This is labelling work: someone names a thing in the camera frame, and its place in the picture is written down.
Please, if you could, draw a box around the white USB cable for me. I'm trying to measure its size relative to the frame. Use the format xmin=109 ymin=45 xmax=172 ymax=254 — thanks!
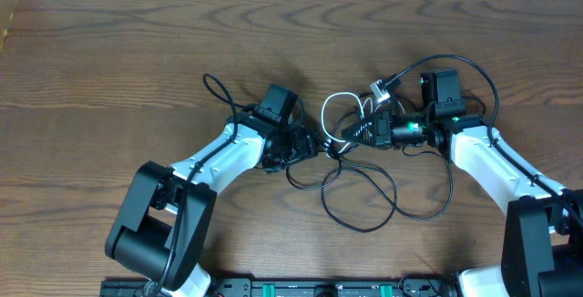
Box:
xmin=320 ymin=91 xmax=406 ymax=154

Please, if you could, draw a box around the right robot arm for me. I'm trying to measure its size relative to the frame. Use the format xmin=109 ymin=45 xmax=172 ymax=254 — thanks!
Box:
xmin=342 ymin=69 xmax=582 ymax=296

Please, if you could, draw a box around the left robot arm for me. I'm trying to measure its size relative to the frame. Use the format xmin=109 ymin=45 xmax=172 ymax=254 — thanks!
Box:
xmin=105 ymin=85 xmax=317 ymax=296

